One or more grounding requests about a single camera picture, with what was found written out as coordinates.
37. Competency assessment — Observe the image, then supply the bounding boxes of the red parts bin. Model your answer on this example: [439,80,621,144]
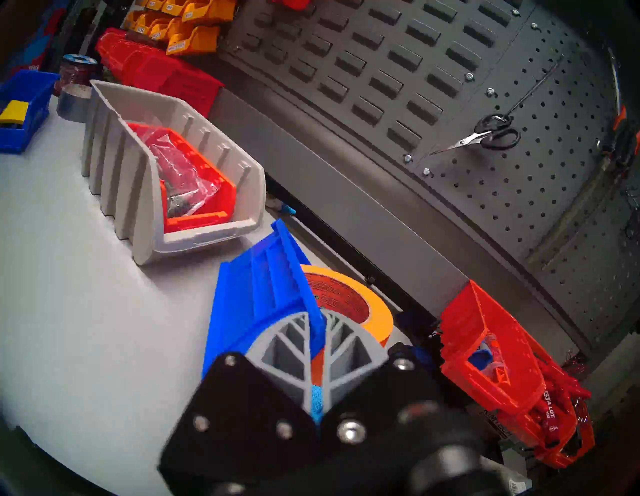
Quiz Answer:
[95,27,128,61]
[107,37,146,76]
[122,47,171,93]
[160,65,225,118]

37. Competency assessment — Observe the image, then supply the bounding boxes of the blue cleaning cloths box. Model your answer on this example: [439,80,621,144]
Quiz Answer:
[7,0,68,76]

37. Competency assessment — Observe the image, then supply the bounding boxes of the red wire spool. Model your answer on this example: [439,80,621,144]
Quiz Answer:
[52,54,98,98]

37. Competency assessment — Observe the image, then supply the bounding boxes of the blue microfibre cloth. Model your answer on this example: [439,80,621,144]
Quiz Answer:
[310,385,326,426]

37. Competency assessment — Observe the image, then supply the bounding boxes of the large beige storage bin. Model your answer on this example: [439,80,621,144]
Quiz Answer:
[81,80,267,266]

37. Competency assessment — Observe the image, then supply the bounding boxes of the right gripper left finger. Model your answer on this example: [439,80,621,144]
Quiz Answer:
[160,312,326,493]

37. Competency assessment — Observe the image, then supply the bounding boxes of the grey duct tape roll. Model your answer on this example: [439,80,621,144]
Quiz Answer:
[56,83,96,123]

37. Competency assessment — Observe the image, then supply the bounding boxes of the orange masking tape roll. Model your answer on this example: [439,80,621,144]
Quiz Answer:
[300,264,395,348]

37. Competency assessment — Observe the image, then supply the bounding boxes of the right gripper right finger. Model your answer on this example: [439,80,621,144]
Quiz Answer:
[320,310,451,451]

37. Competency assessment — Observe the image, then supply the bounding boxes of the black handled scissors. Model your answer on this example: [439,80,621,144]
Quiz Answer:
[429,60,563,156]

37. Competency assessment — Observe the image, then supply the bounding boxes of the red tool white lettering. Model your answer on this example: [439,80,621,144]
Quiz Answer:
[530,360,593,446]

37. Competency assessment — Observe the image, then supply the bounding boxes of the large grey pegboard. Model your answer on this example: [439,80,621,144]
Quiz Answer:
[415,10,640,351]

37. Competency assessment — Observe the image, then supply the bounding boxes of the grey louvred wall panel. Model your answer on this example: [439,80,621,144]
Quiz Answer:
[220,0,531,166]

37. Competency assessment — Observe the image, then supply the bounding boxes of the blue plastic storage bin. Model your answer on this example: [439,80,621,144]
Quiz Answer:
[0,70,61,154]
[201,219,328,381]

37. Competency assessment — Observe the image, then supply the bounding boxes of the clear bag of hardware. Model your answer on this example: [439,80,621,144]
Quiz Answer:
[145,127,221,218]

